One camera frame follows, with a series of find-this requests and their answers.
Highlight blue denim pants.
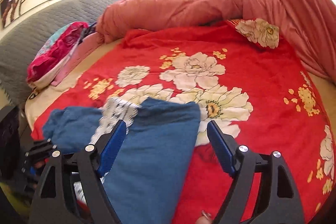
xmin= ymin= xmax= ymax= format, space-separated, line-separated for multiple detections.
xmin=42 ymin=97 xmax=201 ymax=223

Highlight right hand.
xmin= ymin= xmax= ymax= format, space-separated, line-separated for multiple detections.
xmin=195 ymin=210 xmax=213 ymax=224

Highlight beige bed sheet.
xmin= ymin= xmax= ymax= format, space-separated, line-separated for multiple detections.
xmin=25 ymin=39 xmax=122 ymax=130

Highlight red floral blanket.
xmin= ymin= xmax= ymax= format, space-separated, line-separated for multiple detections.
xmin=32 ymin=20 xmax=335 ymax=223

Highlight pink patterned pillow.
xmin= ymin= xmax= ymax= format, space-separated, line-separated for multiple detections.
xmin=26 ymin=22 xmax=89 ymax=89

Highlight grey quilted headboard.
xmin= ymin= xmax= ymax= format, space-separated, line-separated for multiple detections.
xmin=0 ymin=0 xmax=118 ymax=105

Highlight salmon pink duvet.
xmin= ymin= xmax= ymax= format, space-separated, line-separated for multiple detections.
xmin=96 ymin=0 xmax=335 ymax=81

